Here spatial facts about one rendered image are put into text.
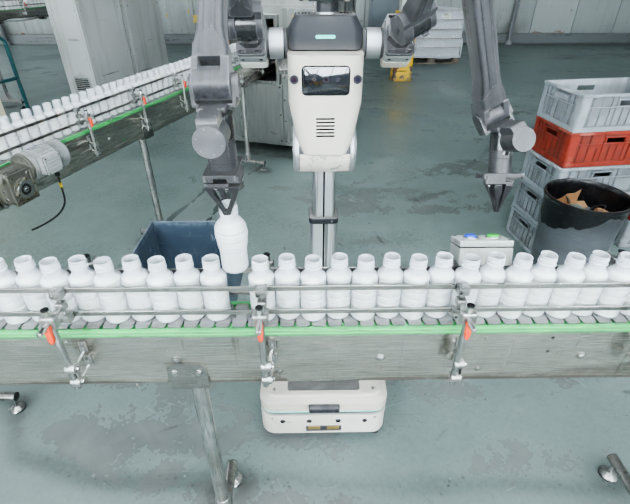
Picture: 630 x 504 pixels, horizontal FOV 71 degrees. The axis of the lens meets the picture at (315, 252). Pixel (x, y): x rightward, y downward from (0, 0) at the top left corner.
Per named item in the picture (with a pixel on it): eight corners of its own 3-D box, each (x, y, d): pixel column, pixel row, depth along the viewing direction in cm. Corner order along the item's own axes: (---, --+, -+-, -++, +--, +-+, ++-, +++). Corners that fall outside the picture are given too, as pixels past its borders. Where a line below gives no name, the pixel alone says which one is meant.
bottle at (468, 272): (441, 308, 109) (452, 253, 100) (461, 302, 111) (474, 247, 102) (456, 324, 104) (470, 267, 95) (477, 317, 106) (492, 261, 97)
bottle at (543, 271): (523, 318, 106) (542, 262, 97) (513, 302, 111) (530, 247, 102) (547, 318, 106) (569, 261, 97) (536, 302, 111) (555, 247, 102)
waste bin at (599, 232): (534, 307, 262) (568, 213, 228) (506, 265, 300) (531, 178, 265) (609, 307, 263) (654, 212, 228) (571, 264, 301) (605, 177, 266)
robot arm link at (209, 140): (239, 70, 78) (190, 70, 78) (230, 85, 68) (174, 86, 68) (246, 136, 85) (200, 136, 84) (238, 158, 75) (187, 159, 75)
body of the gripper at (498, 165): (524, 180, 109) (527, 150, 108) (483, 181, 109) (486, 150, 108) (512, 179, 116) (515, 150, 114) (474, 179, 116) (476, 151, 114)
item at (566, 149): (561, 168, 271) (573, 133, 259) (526, 146, 305) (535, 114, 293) (651, 163, 278) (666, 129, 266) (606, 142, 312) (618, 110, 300)
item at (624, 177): (550, 201, 283) (561, 169, 270) (517, 176, 317) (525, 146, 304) (636, 195, 290) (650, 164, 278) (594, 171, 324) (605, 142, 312)
